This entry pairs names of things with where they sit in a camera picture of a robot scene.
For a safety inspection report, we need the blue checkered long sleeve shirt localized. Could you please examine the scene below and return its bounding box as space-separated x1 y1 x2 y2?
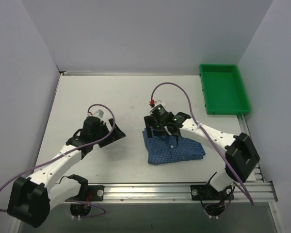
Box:
143 130 206 165

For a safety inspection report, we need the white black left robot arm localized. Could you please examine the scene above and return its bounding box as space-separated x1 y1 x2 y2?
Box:
7 116 126 228

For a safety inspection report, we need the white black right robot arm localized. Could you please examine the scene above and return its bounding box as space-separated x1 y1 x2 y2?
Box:
144 104 260 199

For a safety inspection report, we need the green plastic bin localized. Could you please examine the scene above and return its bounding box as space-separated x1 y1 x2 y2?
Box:
199 64 251 116

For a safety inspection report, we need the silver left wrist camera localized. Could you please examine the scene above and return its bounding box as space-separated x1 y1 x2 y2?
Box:
87 110 104 120

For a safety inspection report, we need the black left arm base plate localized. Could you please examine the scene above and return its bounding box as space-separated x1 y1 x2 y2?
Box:
68 185 105 202

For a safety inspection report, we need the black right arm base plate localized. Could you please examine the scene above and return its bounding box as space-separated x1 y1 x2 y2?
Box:
190 184 234 201

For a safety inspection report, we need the aluminium front frame rail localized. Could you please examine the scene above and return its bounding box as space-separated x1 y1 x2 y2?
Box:
17 181 278 204

